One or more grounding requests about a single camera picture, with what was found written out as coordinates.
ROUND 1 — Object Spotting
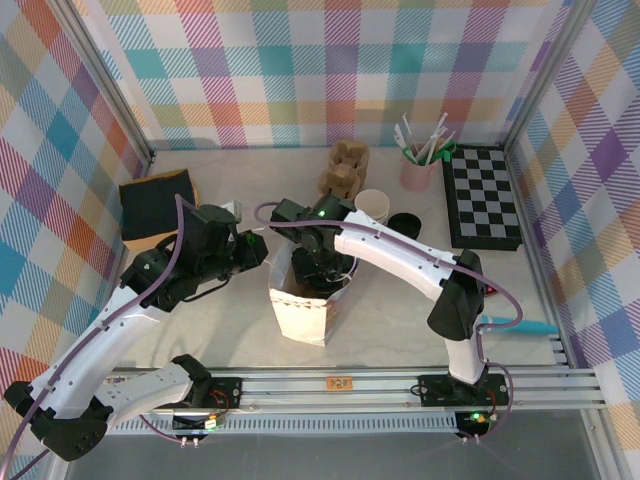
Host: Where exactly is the white cartoon print paper bag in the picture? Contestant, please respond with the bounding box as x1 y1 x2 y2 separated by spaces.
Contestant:
252 224 359 349

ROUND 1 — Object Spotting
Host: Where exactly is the stack of paper cups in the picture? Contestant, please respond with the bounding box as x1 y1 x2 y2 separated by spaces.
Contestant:
354 188 392 226

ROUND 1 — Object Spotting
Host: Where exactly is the stack of cardboard cup carriers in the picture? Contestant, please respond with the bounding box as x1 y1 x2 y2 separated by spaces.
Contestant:
318 139 372 200

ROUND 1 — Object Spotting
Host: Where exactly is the navy topped tan sponge block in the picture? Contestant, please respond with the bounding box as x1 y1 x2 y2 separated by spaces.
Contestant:
118 169 201 253

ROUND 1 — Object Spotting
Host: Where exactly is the stack of black cup lids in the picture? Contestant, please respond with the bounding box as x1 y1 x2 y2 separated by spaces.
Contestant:
387 212 424 240

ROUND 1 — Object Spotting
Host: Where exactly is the pink straw holder cup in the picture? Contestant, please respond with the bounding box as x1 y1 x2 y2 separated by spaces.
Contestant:
399 144 437 192

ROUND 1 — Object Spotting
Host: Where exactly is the white wrapped straw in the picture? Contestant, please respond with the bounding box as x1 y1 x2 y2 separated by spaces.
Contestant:
401 112 416 154
432 128 457 162
393 123 412 162
424 112 450 165

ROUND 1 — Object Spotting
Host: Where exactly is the green plastic stirrer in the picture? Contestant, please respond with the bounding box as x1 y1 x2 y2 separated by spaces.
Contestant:
432 141 459 164

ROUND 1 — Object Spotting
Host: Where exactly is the black grey chessboard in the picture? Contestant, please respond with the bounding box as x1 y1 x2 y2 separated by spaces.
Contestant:
441 144 524 252

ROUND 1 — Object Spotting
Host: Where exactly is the small controller circuit board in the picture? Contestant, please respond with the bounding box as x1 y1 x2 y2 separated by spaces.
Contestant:
455 409 494 437
172 410 226 435

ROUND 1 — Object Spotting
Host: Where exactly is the teal plastic tool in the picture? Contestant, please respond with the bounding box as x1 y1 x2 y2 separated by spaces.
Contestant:
482 314 559 335

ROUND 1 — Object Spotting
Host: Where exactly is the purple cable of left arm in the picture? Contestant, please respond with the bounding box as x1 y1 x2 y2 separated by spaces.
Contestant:
0 194 201 476

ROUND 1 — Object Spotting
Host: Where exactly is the aluminium frame rail with slots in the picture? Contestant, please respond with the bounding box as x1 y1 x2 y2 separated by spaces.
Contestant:
54 366 609 414

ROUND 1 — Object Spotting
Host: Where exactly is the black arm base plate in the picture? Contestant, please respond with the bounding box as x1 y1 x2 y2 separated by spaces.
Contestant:
152 377 245 410
417 374 511 407

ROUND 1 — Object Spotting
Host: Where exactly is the white slotted cable duct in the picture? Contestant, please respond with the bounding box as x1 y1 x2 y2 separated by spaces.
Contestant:
79 417 461 437

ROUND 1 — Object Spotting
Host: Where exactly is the aluminium frame post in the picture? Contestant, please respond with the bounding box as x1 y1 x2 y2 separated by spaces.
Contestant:
49 0 156 166
502 0 599 151

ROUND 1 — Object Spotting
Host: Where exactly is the aluminium frame side rail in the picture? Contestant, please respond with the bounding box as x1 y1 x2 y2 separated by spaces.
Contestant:
504 144 581 371

